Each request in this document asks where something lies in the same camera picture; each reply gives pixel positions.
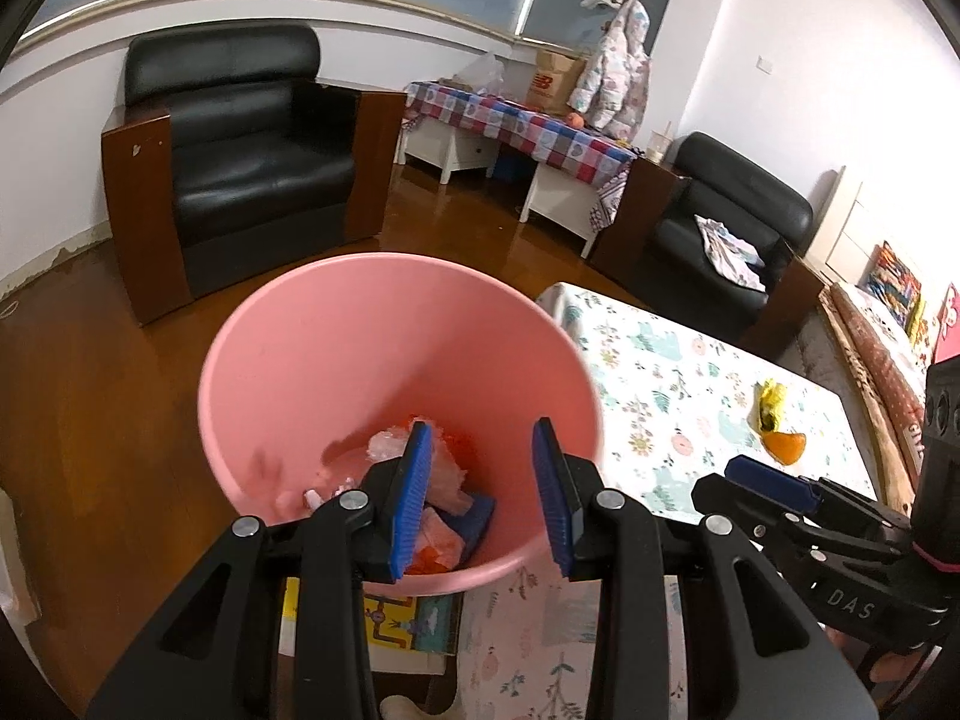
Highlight clear plastic wrap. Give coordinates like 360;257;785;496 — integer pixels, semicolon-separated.
366;414;470;511

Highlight clear plastic bag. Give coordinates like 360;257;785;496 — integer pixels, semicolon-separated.
457;52;507;95

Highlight colourful picture book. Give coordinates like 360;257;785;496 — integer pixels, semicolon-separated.
859;240;923;338

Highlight yellow wrapper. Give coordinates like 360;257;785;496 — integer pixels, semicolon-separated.
754;381;790;434

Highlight rolled brown patterned blanket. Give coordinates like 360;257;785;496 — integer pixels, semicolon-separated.
817;285;931;481

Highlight children's puzzle board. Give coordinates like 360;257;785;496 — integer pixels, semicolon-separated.
279;577;462;657

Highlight white cabinet door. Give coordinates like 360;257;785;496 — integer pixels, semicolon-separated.
806;165;882;286

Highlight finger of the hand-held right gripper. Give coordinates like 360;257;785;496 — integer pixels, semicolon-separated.
691;474;901;567
726;456;912;542

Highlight checkered tablecloth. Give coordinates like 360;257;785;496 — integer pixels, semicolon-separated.
403;80;638;233

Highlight pastel puffer jacket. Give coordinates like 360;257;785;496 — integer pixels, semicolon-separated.
568;0;650;137

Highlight person's right hand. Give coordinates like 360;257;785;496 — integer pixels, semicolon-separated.
825;626;927;687

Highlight floral tablecloth table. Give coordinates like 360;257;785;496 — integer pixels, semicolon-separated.
454;281;878;720

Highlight orange wedge piece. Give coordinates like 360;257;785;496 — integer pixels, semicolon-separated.
763;431;809;464

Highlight pink plastic bucket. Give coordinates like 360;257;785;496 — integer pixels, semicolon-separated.
199;253;605;592

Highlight white patterned cloth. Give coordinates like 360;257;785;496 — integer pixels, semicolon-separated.
694;215;766;292

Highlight white desk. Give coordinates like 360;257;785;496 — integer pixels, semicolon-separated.
396;116;605;256

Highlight pink printed box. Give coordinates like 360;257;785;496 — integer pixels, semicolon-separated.
930;281;960;365

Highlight large black leather armchair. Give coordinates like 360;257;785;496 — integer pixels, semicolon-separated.
101;24;407;327

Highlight small black leather armchair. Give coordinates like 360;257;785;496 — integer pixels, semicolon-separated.
589;131;826;357

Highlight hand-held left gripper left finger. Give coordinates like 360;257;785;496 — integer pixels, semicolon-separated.
86;421;434;720

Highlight cardboard box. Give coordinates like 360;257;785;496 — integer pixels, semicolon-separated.
526;49;587;115

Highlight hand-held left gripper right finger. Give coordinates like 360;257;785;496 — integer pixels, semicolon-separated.
531;418;878;720

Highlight small white scrap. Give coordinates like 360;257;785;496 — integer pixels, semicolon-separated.
300;476;361;512

